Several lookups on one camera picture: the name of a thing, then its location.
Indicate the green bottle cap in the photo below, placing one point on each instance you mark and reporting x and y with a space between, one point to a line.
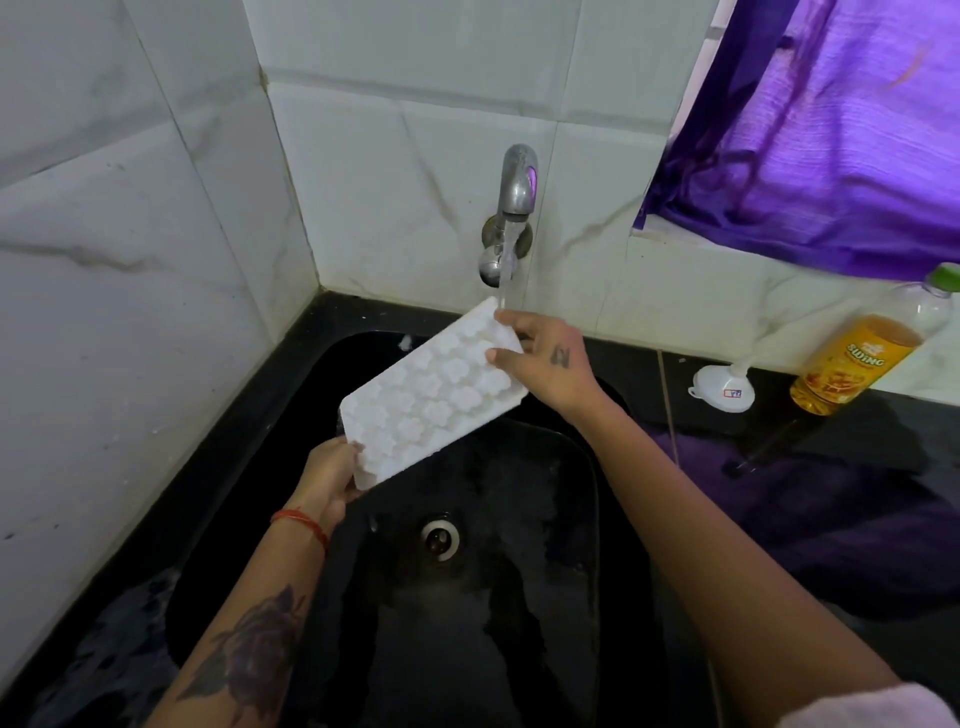
946 277

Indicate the pale pink shirt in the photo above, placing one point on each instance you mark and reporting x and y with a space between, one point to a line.
862 712

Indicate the orange juice bottle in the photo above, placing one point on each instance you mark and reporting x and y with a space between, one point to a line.
847 360

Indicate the person's left hand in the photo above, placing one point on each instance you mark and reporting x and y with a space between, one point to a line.
326 480

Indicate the white ice tray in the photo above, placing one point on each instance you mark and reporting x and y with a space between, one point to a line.
427 397

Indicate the white plastic funnel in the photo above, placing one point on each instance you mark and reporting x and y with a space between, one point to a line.
720 390

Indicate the black sink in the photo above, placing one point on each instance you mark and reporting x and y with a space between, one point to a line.
487 637

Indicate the person's right forearm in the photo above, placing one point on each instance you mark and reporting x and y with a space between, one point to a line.
712 562

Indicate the person's left forearm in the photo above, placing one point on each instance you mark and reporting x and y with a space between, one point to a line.
247 637

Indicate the metal sink drain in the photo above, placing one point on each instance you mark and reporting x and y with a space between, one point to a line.
440 540

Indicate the person's right hand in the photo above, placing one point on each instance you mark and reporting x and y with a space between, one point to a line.
555 375

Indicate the chrome wall tap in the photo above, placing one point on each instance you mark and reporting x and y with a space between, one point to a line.
517 180

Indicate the purple curtain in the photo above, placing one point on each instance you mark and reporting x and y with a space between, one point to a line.
825 135

